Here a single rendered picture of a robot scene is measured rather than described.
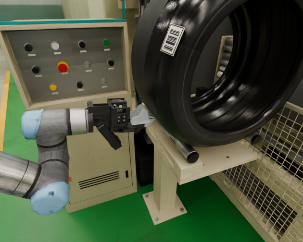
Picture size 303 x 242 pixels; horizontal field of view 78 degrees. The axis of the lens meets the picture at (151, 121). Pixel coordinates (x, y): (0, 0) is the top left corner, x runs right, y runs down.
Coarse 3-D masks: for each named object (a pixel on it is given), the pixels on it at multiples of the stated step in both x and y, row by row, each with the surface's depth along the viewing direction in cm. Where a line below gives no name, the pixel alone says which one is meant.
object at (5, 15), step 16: (0, 0) 73; (16, 0) 75; (32, 0) 76; (48, 0) 78; (64, 0) 80; (80, 0) 82; (96, 0) 84; (112, 0) 86; (0, 16) 75; (16, 16) 77; (32, 16) 79; (48, 16) 81; (64, 16) 83; (80, 16) 85; (96, 16) 87; (112, 16) 90
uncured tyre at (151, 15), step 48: (192, 0) 39; (240, 0) 39; (288, 0) 46; (144, 48) 49; (192, 48) 41; (240, 48) 79; (288, 48) 65; (144, 96) 56; (240, 96) 82; (288, 96) 63; (192, 144) 61
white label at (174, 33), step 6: (174, 24) 40; (168, 30) 41; (174, 30) 40; (180, 30) 39; (168, 36) 41; (174, 36) 40; (180, 36) 39; (168, 42) 41; (174, 42) 40; (162, 48) 42; (168, 48) 41; (174, 48) 40
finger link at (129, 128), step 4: (128, 124) 56; (140, 124) 57; (144, 124) 57; (124, 128) 55; (128, 128) 54; (132, 128) 55; (136, 128) 55; (140, 128) 57; (124, 132) 54; (128, 132) 55
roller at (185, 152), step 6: (156, 120) 83; (174, 138) 70; (174, 144) 70; (180, 144) 66; (186, 144) 65; (180, 150) 66; (186, 150) 63; (192, 150) 62; (186, 156) 62; (192, 156) 61; (198, 156) 63; (192, 162) 63
